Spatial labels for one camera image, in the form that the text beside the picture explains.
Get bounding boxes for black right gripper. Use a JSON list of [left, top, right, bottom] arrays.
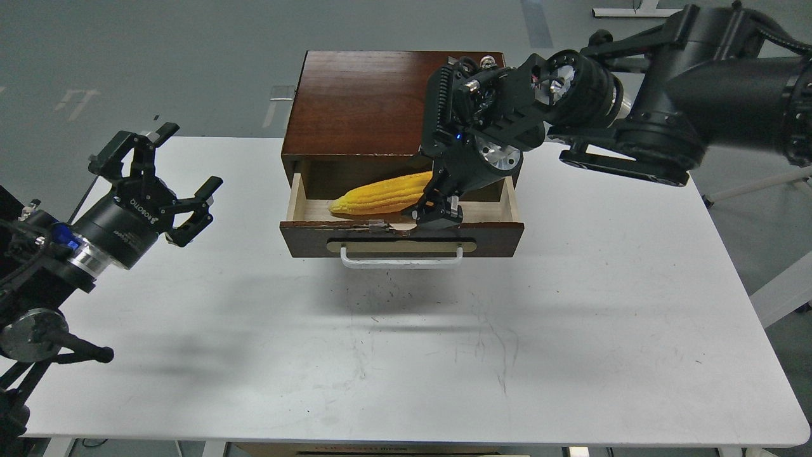
[[407, 133, 524, 230]]

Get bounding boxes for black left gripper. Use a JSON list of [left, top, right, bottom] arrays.
[[73, 123, 223, 269]]

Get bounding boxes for yellow corn cob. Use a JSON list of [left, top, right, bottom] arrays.
[[328, 171, 433, 216]]

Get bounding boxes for wooden drawer with white handle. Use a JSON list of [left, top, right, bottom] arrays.
[[280, 159, 524, 260]]

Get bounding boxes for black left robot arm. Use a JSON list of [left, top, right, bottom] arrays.
[[1, 123, 223, 451]]

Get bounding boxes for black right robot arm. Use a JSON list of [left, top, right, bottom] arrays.
[[402, 2, 810, 230]]

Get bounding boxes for dark wooden drawer cabinet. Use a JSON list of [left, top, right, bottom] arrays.
[[281, 50, 484, 187]]

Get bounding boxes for white table leg base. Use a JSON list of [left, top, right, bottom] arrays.
[[592, 0, 681, 18]]

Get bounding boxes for white stand at right edge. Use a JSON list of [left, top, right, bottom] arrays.
[[702, 167, 811, 328]]

